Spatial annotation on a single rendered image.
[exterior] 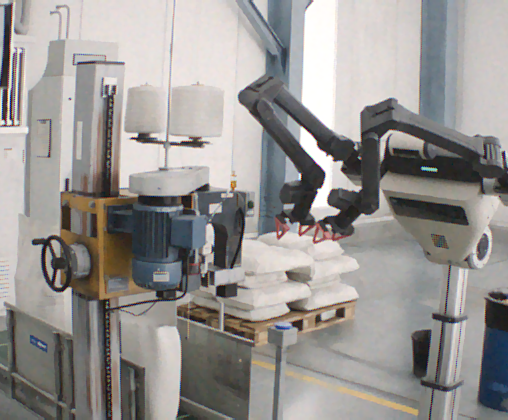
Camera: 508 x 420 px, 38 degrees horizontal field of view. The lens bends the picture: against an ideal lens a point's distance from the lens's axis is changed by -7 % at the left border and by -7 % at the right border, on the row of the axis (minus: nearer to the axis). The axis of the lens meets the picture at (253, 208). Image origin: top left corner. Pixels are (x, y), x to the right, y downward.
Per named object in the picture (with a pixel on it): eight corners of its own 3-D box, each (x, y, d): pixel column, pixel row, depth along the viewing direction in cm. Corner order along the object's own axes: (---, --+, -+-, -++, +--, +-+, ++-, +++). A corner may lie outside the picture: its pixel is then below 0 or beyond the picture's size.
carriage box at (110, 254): (180, 288, 257) (182, 193, 253) (97, 301, 233) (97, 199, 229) (135, 274, 274) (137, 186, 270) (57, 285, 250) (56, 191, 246)
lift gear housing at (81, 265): (91, 280, 236) (91, 245, 235) (76, 282, 232) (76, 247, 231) (73, 274, 244) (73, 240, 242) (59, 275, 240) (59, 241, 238)
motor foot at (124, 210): (155, 235, 237) (155, 206, 235) (124, 238, 228) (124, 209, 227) (136, 230, 243) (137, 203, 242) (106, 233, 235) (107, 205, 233)
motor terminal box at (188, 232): (207, 254, 233) (208, 215, 231) (193, 259, 223) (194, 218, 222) (182, 251, 235) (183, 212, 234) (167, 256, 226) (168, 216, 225)
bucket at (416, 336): (459, 372, 483) (463, 335, 479) (436, 383, 461) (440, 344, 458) (422, 363, 503) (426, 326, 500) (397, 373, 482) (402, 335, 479)
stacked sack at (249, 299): (314, 300, 575) (315, 281, 573) (253, 315, 527) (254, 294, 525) (271, 289, 604) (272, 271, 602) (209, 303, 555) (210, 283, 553)
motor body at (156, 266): (191, 288, 234) (193, 205, 231) (152, 294, 223) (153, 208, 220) (160, 278, 245) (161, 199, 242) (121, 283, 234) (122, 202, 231)
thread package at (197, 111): (233, 140, 240) (236, 85, 238) (192, 141, 228) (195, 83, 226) (197, 137, 251) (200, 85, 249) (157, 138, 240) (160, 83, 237)
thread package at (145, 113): (174, 135, 258) (177, 85, 255) (140, 135, 247) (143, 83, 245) (147, 133, 268) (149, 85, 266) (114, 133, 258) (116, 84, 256)
